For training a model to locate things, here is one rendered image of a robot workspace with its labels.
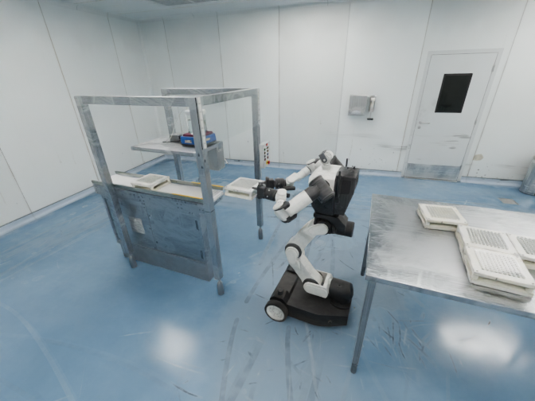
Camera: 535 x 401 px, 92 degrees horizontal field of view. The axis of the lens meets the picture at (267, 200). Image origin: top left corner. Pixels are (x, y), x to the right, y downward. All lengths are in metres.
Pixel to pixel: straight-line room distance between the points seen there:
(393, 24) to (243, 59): 2.62
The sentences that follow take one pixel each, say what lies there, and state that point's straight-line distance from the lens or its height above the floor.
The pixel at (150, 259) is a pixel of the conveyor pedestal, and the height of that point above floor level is 0.07.
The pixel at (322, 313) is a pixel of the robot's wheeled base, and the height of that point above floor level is 0.17.
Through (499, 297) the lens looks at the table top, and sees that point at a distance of 1.72.
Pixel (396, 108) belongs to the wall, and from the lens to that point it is 5.37.
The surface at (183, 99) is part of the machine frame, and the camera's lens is 1.90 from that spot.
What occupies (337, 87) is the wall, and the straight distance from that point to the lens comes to 5.29.
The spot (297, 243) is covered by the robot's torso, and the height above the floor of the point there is 0.66.
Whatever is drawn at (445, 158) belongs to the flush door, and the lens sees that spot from 5.74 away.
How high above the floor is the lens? 1.88
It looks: 26 degrees down
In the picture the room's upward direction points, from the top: 1 degrees counter-clockwise
